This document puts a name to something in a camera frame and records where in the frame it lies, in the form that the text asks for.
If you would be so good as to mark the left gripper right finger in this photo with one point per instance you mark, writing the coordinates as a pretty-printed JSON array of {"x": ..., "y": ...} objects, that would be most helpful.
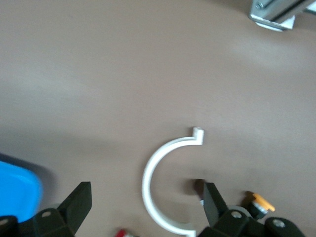
[{"x": 217, "y": 209}]

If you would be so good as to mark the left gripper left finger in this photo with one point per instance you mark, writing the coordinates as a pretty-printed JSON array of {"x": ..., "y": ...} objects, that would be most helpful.
[{"x": 74, "y": 209}]

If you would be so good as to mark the orange black pushbutton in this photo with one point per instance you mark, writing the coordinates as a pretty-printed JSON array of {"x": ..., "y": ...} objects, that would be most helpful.
[{"x": 261, "y": 202}]

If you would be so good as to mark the blue plastic tray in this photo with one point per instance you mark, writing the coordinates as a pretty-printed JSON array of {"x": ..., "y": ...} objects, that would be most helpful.
[{"x": 17, "y": 187}]

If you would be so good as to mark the red white switch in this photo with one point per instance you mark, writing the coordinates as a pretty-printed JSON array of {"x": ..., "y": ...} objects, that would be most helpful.
[{"x": 124, "y": 232}]

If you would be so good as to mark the white semicircular bracket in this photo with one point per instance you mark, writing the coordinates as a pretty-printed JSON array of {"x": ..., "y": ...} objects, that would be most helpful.
[{"x": 150, "y": 172}]

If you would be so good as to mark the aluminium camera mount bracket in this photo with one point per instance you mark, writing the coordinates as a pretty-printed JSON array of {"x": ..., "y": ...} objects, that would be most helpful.
[{"x": 274, "y": 14}]

